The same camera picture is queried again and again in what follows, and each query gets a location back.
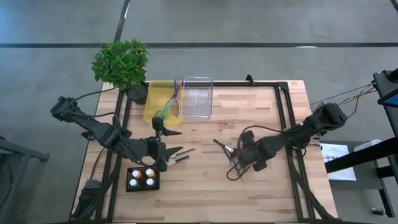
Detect black mesh bottle holder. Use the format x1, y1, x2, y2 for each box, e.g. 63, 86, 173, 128
125, 166, 161, 193

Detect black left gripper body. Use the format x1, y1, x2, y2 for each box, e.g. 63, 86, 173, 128
146, 118, 169, 172

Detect grey metal stand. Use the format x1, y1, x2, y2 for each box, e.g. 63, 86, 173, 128
0, 136, 50, 224

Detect white paper sheet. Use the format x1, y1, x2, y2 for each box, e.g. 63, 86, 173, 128
319, 142, 358, 182

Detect black side desk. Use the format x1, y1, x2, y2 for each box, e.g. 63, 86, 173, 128
324, 68, 398, 218

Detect purple handled scissors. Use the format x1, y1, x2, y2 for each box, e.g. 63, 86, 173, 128
170, 77, 185, 118

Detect black metal table frame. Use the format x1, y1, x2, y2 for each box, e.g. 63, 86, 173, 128
70, 81, 338, 222

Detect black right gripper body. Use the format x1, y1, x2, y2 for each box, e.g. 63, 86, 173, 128
238, 130, 268, 172

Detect green potted plant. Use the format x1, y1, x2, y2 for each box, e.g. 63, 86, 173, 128
91, 39, 150, 106

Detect blue tablet screen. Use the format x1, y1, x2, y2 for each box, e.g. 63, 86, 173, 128
386, 93, 398, 108

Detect clear plastic bin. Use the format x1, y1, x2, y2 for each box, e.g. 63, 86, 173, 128
180, 76, 215, 122

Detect yellow plastic bin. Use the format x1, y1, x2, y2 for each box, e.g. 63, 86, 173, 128
142, 79, 185, 127

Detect fluffy black paintbrush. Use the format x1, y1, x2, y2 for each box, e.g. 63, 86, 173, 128
212, 138, 234, 154

